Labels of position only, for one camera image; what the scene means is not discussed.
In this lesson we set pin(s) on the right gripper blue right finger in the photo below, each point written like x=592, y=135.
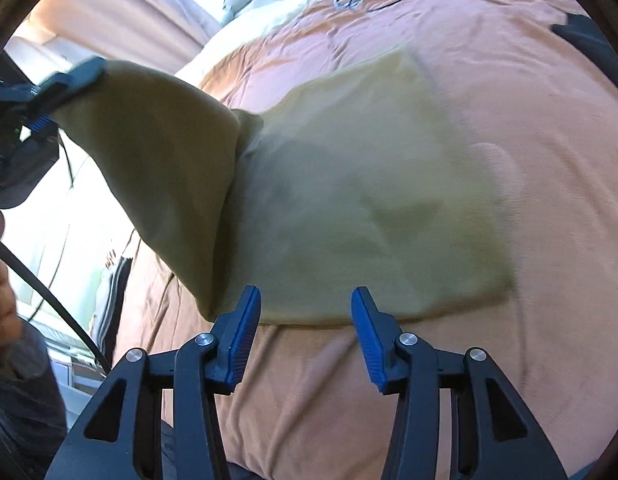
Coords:
x=377, y=333

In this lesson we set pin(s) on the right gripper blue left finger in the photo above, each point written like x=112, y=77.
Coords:
x=234, y=333

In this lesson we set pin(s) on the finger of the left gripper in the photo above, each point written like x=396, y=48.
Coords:
x=60, y=88
x=42, y=124

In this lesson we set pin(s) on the olive green cloth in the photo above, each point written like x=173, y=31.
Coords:
x=360, y=177

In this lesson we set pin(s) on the orange bed blanket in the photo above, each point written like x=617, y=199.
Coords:
x=544, y=120

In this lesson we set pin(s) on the beige curtain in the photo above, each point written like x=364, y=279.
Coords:
x=162, y=34

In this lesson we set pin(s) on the pale yellow duvet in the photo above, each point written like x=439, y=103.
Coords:
x=256, y=19

